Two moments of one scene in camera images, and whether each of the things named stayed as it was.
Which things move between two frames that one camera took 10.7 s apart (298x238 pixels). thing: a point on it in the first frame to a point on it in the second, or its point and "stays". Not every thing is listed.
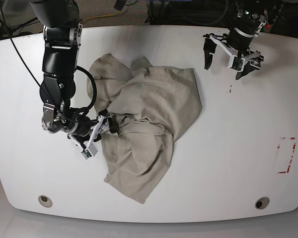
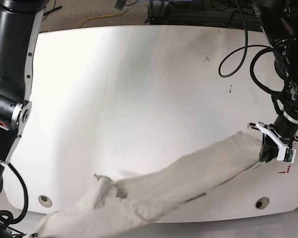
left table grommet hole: x=45 y=201 stays
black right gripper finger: x=209 y=47 to x=269 y=150
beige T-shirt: x=149 y=108 to x=117 y=209
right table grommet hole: x=261 y=203 stays
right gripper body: x=236 y=57 to x=282 y=144
